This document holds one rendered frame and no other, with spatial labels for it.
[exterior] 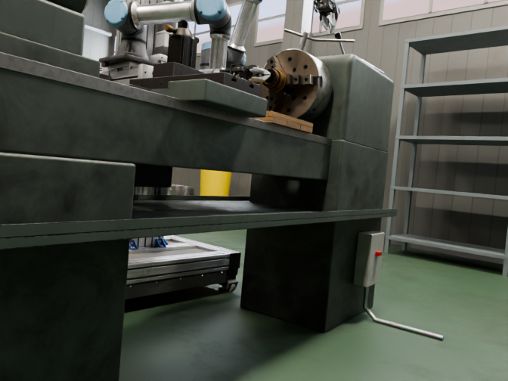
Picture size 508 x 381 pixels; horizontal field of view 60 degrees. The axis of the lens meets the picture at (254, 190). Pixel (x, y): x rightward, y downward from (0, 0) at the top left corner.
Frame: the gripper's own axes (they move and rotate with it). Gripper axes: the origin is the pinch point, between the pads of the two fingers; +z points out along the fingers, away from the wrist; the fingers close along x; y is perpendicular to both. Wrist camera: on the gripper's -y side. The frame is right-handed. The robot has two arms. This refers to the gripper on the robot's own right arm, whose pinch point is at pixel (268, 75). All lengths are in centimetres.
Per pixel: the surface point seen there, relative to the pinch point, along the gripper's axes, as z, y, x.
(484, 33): 26, -293, 103
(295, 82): 4.8, -13.4, 0.1
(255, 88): 16.8, 30.5, -12.2
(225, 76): 17, 46, -12
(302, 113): 6.0, -19.3, -11.8
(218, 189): -304, -338, -66
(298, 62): 1.4, -19.3, 10.0
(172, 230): 27, 72, -54
